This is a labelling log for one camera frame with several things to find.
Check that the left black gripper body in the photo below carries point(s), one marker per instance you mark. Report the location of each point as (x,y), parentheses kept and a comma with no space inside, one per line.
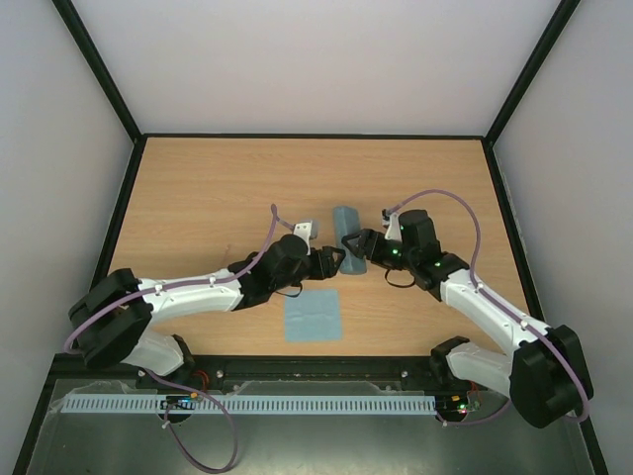
(313,273)

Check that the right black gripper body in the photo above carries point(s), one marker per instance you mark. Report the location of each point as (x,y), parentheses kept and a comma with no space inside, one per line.
(369,244)

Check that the blue-grey glasses case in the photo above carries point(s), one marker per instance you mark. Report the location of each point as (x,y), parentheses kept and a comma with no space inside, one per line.
(346,226)

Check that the light blue cleaning cloth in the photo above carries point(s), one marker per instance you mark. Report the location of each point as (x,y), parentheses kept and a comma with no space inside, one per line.
(313,316)

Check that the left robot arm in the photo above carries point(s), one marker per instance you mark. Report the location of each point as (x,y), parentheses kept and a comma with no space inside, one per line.
(114,322)

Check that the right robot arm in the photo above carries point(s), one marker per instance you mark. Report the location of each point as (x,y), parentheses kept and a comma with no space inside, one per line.
(457,285)

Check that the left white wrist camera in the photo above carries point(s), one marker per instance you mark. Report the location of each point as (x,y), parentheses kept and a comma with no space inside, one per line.
(306,230)

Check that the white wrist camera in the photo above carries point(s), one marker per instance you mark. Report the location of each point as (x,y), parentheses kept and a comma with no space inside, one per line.
(306,230)
(391,223)

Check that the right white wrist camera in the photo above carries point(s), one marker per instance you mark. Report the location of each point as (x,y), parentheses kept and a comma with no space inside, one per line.
(391,223)

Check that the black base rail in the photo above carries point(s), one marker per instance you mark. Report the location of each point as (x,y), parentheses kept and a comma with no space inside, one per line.
(316,368)

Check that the light blue slotted cable duct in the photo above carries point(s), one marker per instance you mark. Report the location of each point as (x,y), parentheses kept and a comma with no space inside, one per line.
(251,405)

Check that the black aluminium frame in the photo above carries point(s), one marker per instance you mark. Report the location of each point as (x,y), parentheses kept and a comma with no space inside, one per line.
(555,27)

